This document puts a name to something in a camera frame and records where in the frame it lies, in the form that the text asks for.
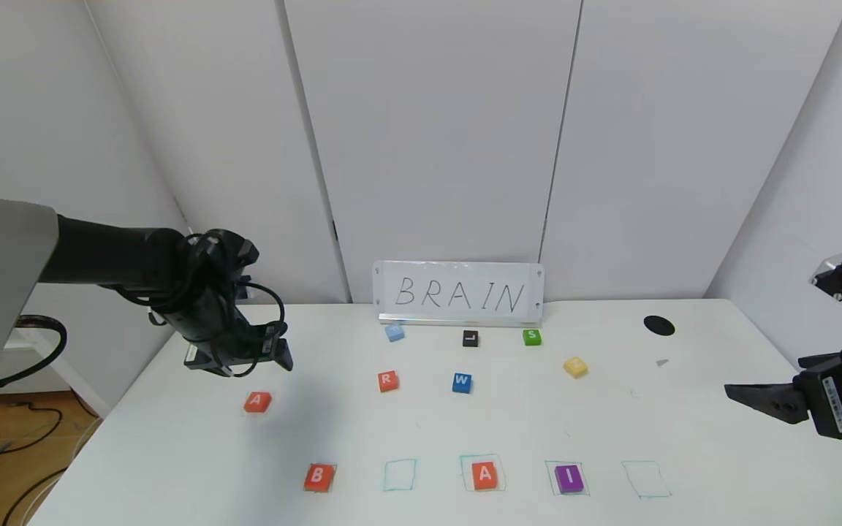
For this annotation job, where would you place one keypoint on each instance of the purple letter I block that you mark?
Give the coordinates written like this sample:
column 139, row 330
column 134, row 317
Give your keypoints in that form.
column 569, row 478

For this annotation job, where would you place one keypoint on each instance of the white metal shelf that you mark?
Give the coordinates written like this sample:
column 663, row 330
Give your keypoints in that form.
column 85, row 392

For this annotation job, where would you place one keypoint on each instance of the light blue letter block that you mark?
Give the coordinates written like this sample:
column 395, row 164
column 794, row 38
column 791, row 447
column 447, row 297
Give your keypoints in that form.
column 395, row 333

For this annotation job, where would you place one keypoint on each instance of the black round table grommet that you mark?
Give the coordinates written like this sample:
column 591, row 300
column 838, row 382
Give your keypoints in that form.
column 659, row 326

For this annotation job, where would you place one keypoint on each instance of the black letter L block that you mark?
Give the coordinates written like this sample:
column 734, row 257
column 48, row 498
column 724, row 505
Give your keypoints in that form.
column 471, row 339

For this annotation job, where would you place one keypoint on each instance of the orange letter R block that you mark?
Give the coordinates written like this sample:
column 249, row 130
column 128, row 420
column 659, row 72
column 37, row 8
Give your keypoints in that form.
column 388, row 380

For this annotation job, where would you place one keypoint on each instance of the blue letter W block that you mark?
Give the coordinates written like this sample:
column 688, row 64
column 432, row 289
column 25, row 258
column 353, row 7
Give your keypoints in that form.
column 463, row 383

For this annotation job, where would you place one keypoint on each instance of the orange letter A block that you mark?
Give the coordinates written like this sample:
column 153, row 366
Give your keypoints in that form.
column 484, row 475
column 257, row 402

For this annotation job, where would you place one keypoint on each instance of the orange letter B block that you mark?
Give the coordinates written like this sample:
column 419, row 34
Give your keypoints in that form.
column 319, row 477

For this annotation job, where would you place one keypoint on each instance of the white BRAIN sign board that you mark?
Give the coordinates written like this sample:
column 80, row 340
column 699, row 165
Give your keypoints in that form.
column 457, row 296

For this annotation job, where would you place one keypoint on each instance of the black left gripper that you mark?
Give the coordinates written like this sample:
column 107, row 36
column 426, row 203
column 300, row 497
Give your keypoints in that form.
column 225, row 356

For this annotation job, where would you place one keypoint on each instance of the yellow letter block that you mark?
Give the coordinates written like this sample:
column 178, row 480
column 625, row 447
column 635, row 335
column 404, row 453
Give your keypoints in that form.
column 575, row 367

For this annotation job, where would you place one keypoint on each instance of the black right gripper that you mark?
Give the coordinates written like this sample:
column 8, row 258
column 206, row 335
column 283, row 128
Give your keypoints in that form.
column 832, row 402

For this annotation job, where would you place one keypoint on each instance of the green letter S block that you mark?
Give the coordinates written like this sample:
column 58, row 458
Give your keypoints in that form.
column 532, row 337

